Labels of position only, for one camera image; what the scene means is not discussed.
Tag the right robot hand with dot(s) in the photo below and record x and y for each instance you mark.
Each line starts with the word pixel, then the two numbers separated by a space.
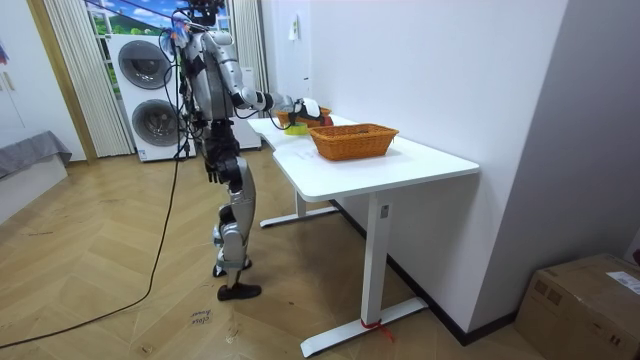
pixel 309 109

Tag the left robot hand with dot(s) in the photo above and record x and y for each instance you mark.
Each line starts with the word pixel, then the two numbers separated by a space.
pixel 213 172

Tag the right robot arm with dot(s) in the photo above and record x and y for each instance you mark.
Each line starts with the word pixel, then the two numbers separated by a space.
pixel 227 65

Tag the orange wicker basket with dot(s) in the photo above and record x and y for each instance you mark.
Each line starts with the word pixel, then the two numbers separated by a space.
pixel 352 142
pixel 312 120

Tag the red apple soft toy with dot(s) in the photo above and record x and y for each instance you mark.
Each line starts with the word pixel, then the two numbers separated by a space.
pixel 327 120

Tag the robot legs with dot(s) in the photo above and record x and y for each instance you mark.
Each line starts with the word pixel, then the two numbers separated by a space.
pixel 242 200

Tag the white cabinet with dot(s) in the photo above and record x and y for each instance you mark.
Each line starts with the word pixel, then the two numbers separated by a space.
pixel 247 130

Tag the white desk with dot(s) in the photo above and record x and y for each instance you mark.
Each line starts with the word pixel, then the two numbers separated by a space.
pixel 360 175

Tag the white pleated curtain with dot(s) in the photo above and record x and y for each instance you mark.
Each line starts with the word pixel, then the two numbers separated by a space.
pixel 90 75
pixel 250 40

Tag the robot body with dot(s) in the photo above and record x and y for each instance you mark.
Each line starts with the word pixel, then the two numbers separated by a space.
pixel 210 80

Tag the white washing machine tower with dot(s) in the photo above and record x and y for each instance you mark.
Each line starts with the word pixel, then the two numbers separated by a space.
pixel 145 100

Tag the grey bed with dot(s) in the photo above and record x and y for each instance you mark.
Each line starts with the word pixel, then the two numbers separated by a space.
pixel 30 155

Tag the brown cardboard box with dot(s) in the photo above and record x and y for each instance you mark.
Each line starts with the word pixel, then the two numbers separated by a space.
pixel 585 310

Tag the white wall fixture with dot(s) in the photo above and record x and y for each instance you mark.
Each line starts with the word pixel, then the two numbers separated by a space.
pixel 294 27

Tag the wooden door frame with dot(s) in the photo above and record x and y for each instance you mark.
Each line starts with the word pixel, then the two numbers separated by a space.
pixel 62 85

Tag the landscape wall poster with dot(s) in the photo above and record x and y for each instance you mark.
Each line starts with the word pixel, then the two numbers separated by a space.
pixel 135 15

